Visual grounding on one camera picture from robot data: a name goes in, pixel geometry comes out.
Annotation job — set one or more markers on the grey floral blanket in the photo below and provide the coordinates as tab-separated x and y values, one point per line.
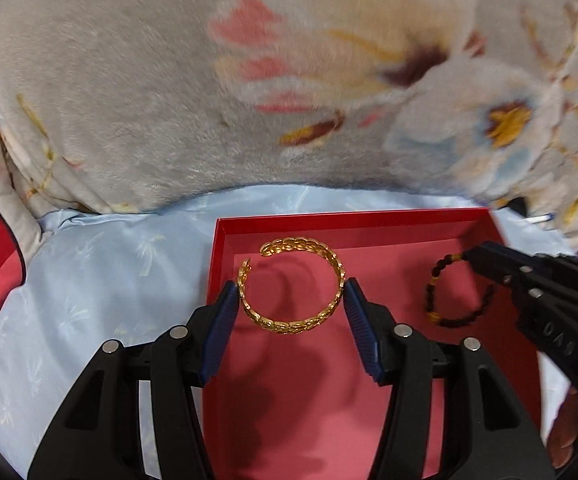
130	105

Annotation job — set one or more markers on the blue white pen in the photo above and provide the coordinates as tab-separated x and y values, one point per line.
542	218

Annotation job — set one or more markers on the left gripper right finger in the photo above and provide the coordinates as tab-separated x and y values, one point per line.
487	432

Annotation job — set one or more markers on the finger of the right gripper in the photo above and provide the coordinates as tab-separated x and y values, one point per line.
499	264

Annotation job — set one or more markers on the light blue palm sheet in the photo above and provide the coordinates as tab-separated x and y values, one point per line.
94	309

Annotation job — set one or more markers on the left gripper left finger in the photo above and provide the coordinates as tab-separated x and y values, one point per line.
95	433

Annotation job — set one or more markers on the red jewelry box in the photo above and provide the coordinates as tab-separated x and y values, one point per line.
412	262

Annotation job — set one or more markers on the person's hand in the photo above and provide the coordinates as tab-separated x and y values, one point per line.
564	431

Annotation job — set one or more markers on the gold braided cuff bangle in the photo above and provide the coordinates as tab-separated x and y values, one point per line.
291	286

